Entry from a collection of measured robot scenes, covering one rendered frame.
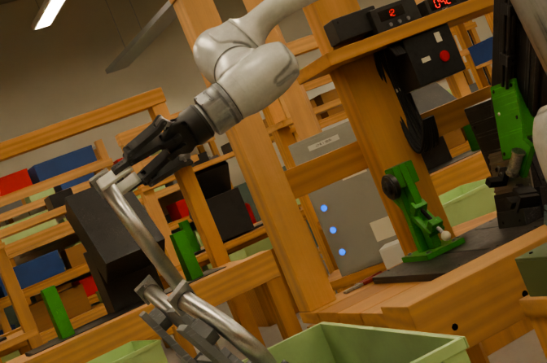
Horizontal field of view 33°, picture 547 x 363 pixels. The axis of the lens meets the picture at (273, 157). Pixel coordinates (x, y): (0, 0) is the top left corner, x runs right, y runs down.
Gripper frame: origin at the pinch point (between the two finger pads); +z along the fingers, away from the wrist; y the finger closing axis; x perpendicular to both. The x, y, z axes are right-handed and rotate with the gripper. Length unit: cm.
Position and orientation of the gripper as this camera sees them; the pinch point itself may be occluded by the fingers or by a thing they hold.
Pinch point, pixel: (118, 181)
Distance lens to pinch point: 179.8
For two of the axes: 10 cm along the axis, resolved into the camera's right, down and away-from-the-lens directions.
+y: -3.5, -6.3, -7.0
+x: 5.0, 5.0, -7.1
